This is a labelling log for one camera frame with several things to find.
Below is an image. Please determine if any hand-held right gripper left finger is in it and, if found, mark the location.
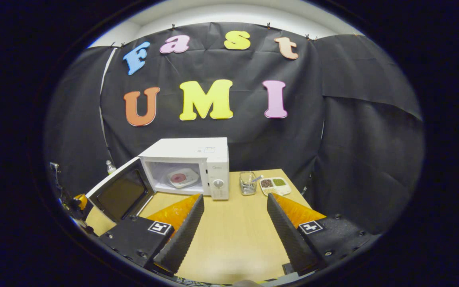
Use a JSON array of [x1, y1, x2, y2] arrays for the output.
[[98, 194, 205, 277]]

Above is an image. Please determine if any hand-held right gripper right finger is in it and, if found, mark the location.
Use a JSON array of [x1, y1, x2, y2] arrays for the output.
[[267, 193, 377, 277]]

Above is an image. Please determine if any white food tray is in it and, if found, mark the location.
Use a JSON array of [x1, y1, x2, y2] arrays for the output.
[[167, 168, 200, 189]]

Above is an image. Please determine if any white microwave oven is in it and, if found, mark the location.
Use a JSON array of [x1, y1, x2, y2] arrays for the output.
[[85, 138, 230, 224]]

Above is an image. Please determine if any white divided tray of grains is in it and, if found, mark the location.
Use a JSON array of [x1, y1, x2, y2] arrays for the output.
[[259, 177, 292, 197]]

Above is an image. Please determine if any black backdrop cloth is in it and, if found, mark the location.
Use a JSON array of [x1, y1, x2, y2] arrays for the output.
[[42, 22, 425, 236]]

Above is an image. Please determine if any metal wire utensil holder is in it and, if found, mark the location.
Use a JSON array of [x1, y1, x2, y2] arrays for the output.
[[239, 171, 258, 196]]

